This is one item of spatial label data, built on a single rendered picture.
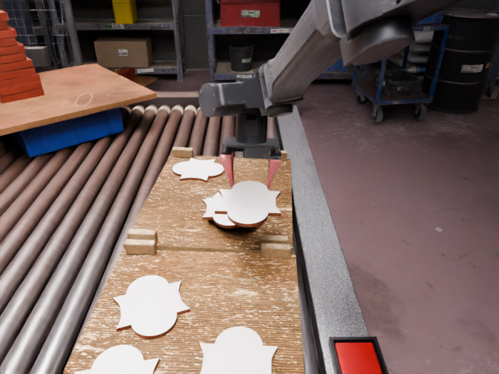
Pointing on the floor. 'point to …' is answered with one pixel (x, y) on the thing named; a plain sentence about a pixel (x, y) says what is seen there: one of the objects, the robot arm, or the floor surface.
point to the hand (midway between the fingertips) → (249, 186)
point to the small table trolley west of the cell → (363, 88)
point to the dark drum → (462, 60)
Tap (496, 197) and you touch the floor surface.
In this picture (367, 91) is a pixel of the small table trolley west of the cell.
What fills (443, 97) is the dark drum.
